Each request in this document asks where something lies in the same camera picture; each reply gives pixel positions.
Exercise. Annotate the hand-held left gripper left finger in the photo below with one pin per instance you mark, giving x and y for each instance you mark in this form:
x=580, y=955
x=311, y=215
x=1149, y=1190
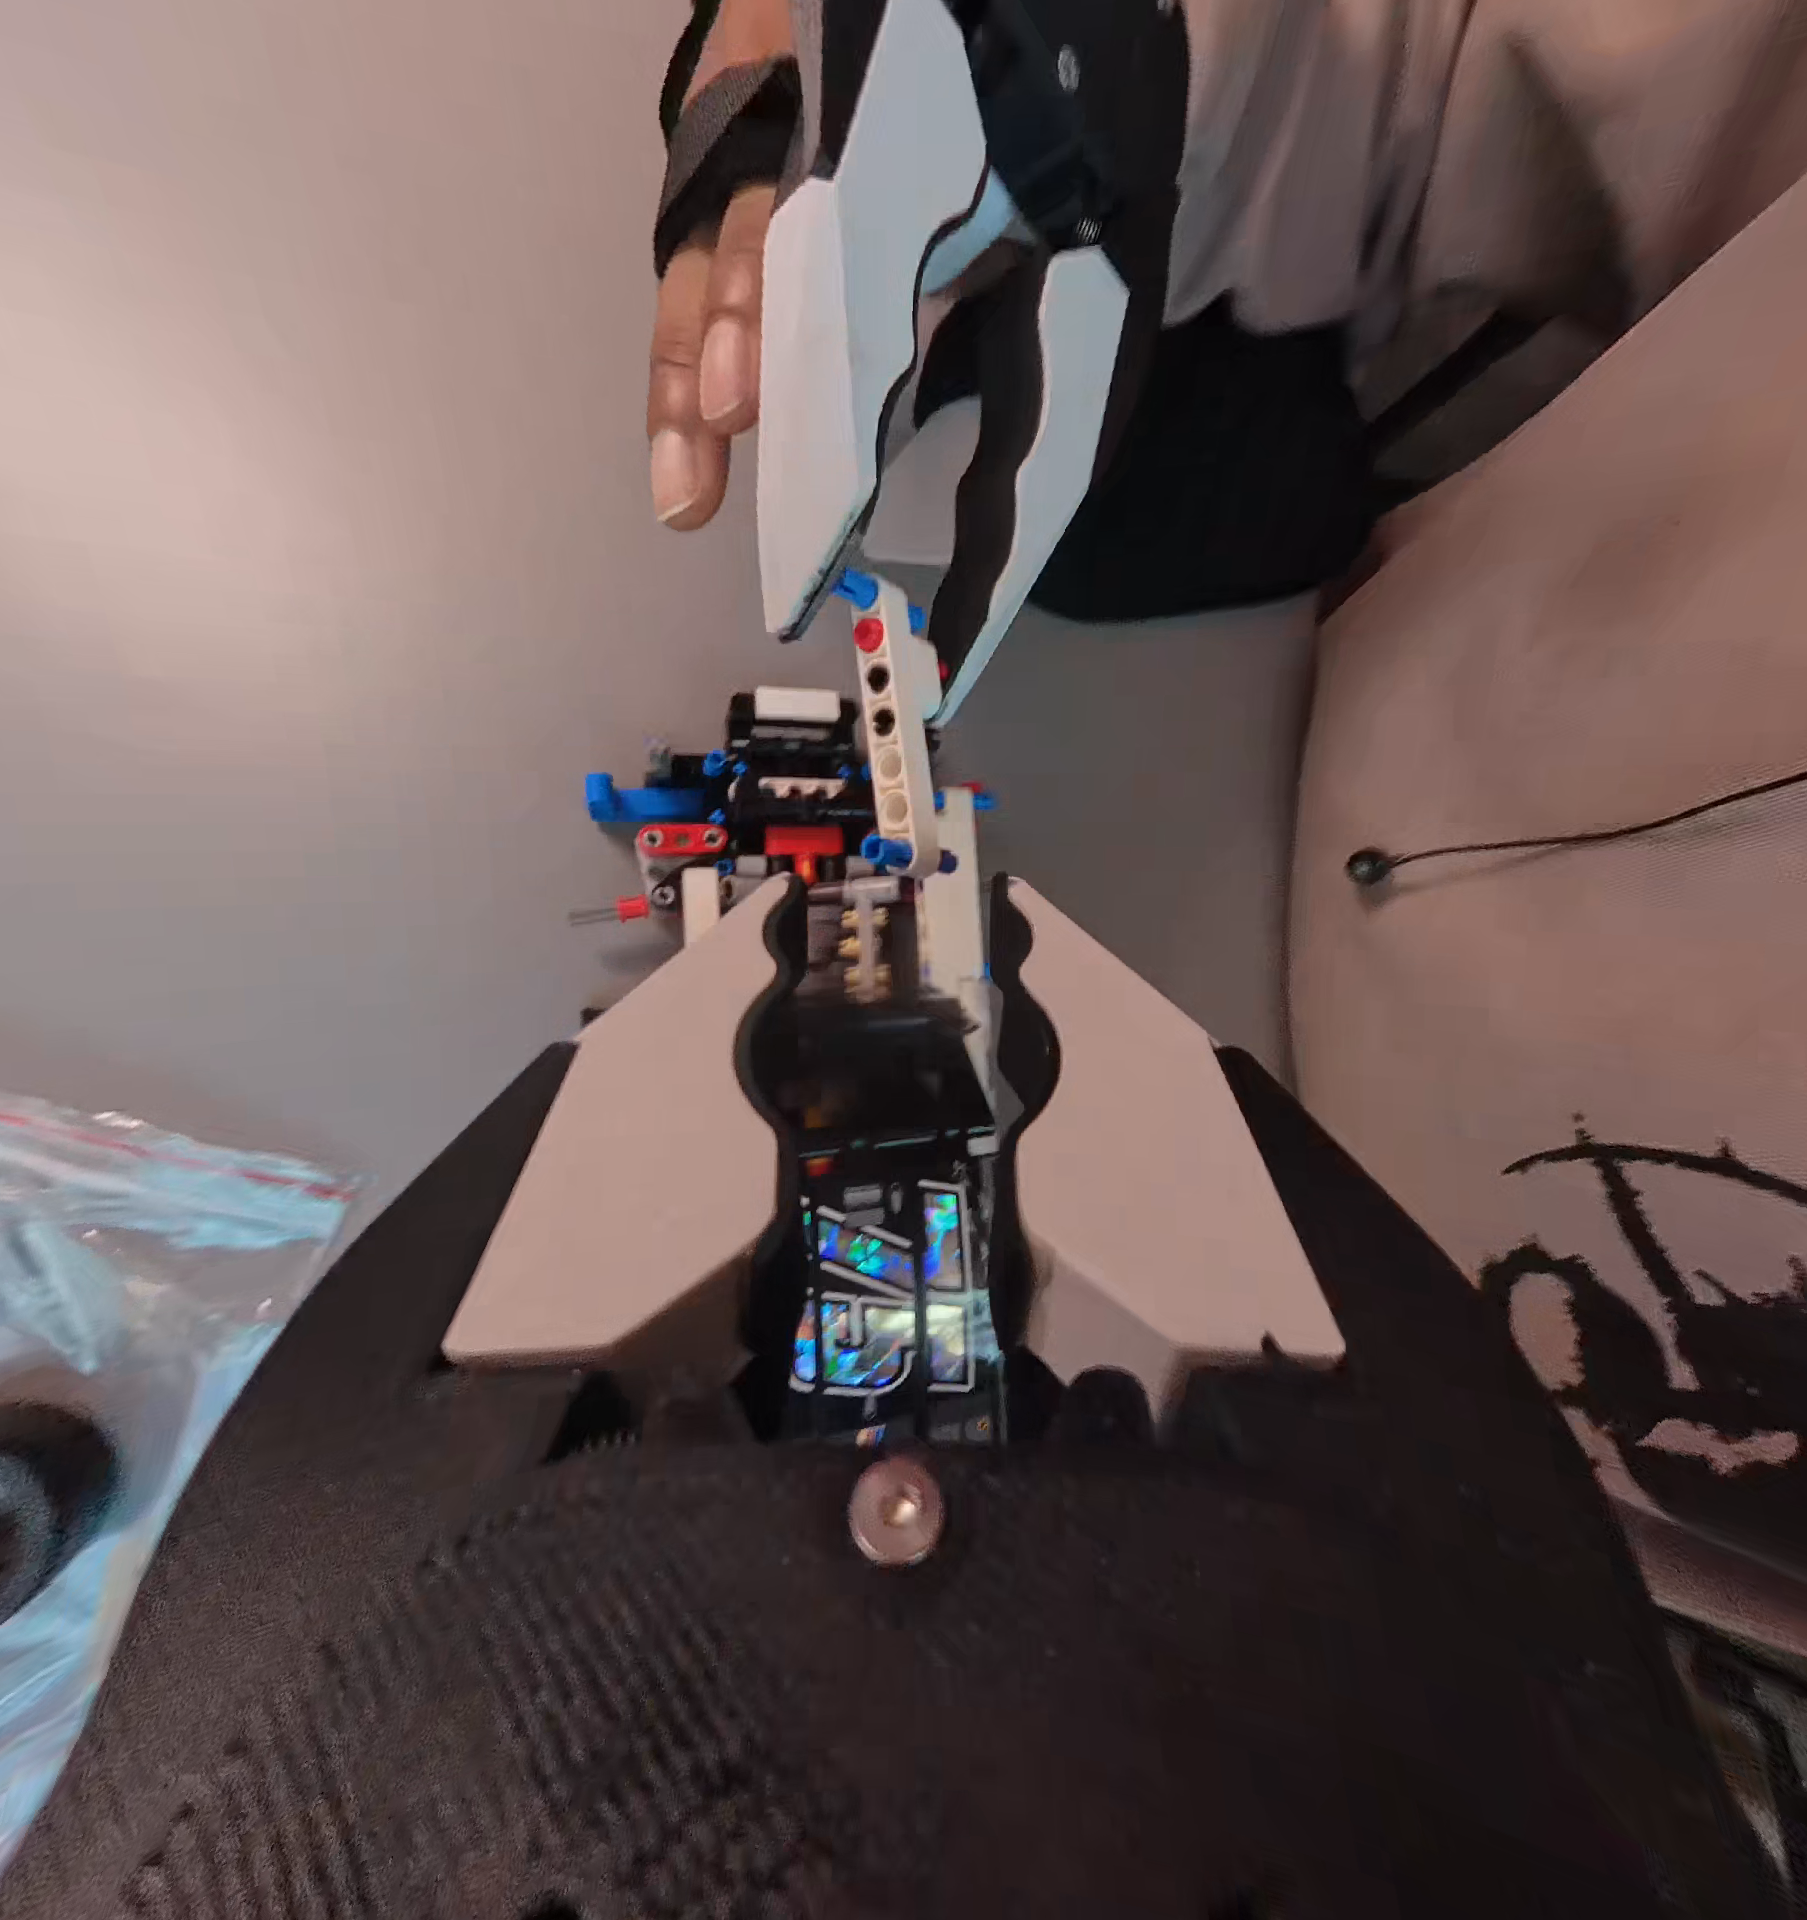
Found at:
x=618, y=1200

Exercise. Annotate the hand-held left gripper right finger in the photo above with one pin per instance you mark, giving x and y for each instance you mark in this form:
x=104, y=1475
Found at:
x=1172, y=1200

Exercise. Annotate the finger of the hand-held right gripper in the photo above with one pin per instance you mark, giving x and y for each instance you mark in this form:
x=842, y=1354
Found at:
x=828, y=375
x=1068, y=405

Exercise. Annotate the brick-built toy race car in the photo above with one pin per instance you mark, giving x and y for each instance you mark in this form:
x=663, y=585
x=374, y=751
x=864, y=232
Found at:
x=880, y=1275

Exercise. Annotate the white brick beam with pins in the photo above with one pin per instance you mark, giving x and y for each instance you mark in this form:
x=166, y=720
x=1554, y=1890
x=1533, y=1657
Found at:
x=886, y=735

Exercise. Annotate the person's right forearm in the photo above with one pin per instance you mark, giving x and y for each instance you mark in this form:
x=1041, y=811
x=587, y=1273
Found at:
x=1368, y=151

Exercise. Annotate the grey desk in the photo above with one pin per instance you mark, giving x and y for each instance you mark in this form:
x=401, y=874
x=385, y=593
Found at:
x=318, y=526

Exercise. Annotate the clear zip bag red seal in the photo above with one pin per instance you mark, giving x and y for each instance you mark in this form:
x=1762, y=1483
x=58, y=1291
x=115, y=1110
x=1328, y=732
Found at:
x=169, y=1275

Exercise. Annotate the black rubber toy tyre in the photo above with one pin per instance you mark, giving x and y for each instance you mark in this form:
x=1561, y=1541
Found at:
x=34, y=1456

